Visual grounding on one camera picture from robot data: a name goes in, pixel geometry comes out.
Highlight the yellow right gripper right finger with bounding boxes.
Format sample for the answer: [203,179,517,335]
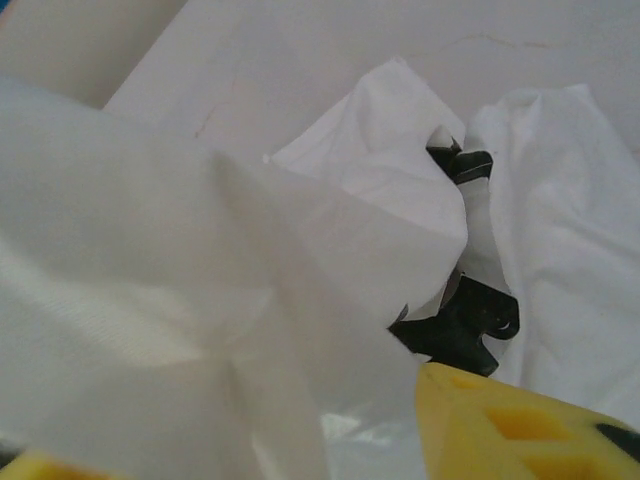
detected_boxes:
[414,363,640,480]

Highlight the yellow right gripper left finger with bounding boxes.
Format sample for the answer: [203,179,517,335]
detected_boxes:
[0,448,129,480]

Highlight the white t-shirt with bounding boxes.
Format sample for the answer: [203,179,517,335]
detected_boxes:
[0,54,640,480]

